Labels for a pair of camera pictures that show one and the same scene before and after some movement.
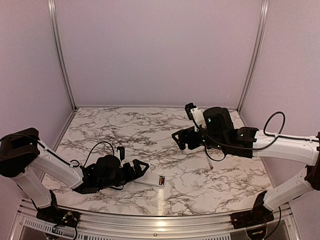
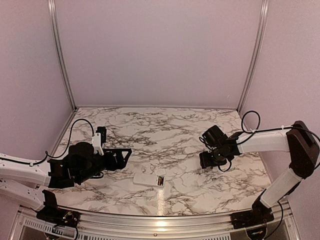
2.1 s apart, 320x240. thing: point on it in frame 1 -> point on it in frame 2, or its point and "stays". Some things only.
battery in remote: x=161 y=180 stays
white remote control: x=152 y=179 stays
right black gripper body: x=193 y=143 -> x=217 y=159
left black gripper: x=132 y=175 -> x=120 y=163
